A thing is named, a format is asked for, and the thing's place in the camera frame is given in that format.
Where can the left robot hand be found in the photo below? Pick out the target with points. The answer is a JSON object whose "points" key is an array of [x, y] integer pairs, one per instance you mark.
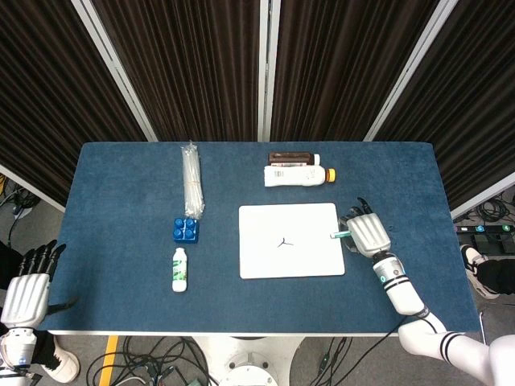
{"points": [[26, 299]]}

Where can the white drawing board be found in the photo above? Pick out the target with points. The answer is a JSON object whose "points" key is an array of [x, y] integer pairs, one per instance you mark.
{"points": [[290, 240]]}

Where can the white partition post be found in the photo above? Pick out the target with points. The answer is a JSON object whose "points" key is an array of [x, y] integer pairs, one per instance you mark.
{"points": [[116, 70], [267, 70], [410, 70]]}

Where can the green marker pen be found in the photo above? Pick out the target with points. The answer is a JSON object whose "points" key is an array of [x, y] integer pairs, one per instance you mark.
{"points": [[340, 234]]}

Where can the yellow floor tape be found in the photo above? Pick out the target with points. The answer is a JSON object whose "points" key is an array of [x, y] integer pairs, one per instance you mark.
{"points": [[108, 362]]}

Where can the brown bottle white cap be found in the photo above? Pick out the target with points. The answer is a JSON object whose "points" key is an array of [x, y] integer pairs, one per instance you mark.
{"points": [[293, 158]]}

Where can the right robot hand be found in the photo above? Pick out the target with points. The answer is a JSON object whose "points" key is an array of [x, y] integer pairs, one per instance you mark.
{"points": [[368, 235]]}

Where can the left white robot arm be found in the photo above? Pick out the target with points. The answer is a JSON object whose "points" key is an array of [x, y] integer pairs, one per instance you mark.
{"points": [[16, 350]]}

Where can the blue table mat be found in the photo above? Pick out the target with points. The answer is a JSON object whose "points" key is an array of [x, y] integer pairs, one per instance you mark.
{"points": [[161, 289]]}

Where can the black white sneaker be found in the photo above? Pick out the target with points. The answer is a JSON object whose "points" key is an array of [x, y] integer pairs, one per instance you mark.
{"points": [[476, 269]]}

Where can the white bottle orange cap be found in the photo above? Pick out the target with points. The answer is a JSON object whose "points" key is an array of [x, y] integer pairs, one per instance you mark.
{"points": [[295, 177]]}

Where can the dark brown curtain panel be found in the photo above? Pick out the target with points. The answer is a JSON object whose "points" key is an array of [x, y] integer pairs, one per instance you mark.
{"points": [[193, 68], [346, 68], [52, 92], [466, 100]]}

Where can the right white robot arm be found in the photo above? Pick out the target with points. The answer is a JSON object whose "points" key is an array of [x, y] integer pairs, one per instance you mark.
{"points": [[428, 319]]}

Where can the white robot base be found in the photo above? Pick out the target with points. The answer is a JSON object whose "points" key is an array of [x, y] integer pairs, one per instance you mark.
{"points": [[251, 362]]}

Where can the blue building block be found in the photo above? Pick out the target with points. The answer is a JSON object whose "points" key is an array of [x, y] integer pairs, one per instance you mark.
{"points": [[186, 230]]}

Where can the small white green bottle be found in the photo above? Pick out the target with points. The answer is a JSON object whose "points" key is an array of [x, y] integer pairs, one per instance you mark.
{"points": [[180, 270]]}

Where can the bundle of clear straws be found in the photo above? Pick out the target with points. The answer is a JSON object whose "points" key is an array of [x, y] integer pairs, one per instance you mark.
{"points": [[192, 181]]}

